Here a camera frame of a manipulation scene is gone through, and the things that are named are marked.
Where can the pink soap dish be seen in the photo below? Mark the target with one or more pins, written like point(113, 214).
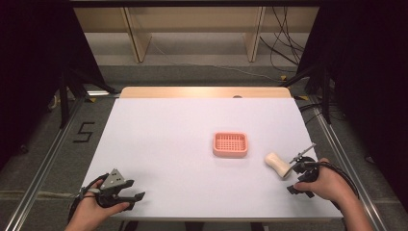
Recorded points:
point(230, 145)

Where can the white table cover sheet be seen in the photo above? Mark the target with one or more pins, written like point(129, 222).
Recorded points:
point(179, 154)

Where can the light wooden shelf unit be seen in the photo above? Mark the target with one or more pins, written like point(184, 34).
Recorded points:
point(195, 19)

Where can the aluminium floor rail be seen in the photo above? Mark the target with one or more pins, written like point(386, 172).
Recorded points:
point(349, 166)
point(45, 163)

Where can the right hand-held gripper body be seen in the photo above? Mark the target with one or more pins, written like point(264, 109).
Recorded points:
point(306, 168)

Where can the light wooden table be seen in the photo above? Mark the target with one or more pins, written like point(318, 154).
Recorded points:
point(192, 92)

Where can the black curtain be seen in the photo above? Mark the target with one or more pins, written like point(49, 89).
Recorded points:
point(29, 64)
point(369, 80)

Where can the person's left hand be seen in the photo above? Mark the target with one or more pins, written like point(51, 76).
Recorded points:
point(89, 208)

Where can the person's right hand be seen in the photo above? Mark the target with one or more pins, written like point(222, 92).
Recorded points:
point(327, 184)

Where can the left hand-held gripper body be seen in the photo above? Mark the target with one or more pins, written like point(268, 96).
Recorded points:
point(112, 181)

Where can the black metal stand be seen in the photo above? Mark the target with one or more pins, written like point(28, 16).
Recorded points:
point(320, 86)
point(72, 89)

